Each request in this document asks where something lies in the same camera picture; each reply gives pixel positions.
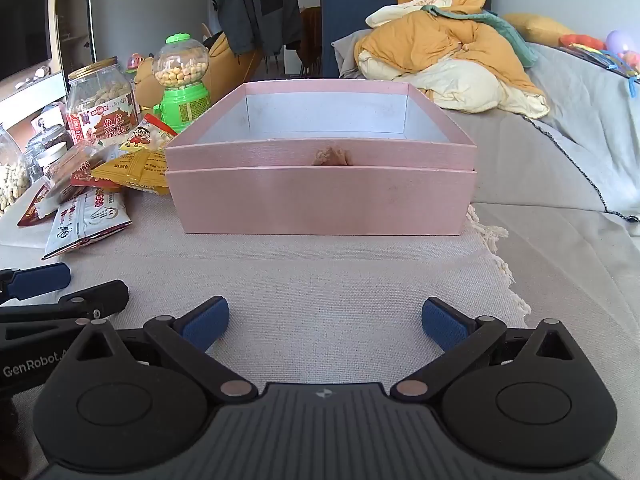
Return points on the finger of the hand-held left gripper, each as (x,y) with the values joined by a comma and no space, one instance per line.
(42,280)
(100,296)

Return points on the grey pillow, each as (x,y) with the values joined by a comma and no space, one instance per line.
(345,55)

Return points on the pink gift box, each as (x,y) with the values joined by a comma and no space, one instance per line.
(320,200)

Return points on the yellow snack packet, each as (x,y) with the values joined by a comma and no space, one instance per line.
(125,166)
(150,186)

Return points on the wooden chair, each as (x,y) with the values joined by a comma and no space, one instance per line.
(311,40)

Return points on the colourful picture book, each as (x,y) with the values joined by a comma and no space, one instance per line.
(600,57)

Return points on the black television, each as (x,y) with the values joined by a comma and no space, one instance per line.
(30,10)

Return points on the green gumball machine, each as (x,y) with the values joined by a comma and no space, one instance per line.
(182,105)

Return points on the dark red snack packet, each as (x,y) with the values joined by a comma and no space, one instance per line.
(34,211)

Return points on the clear packet of brown snacks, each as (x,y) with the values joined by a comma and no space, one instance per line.
(70,167)

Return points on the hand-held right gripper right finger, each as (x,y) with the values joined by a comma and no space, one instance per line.
(441,324)

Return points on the grey jacket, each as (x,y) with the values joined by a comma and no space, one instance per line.
(255,10)

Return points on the orange-red edged snack packet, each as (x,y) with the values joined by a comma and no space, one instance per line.
(145,136)

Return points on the purple balloon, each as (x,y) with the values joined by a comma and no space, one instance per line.
(619,40)

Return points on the orange plush toy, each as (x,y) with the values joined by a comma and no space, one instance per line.
(580,40)

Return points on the white snack packet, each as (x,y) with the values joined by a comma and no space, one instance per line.
(62,232)
(102,212)

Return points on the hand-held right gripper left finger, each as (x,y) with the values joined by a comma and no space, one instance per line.
(207,324)

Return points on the yellow and cream quilt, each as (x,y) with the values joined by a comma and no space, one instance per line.
(440,45)

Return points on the glass jar with dark contents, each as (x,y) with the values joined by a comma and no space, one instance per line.
(47,141)

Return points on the yellow pillow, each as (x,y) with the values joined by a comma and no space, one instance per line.
(537,27)

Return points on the glass jar of pale nuts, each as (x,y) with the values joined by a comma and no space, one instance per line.
(12,180)

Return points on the red label peanut jar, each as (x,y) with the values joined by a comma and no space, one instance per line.
(102,105)

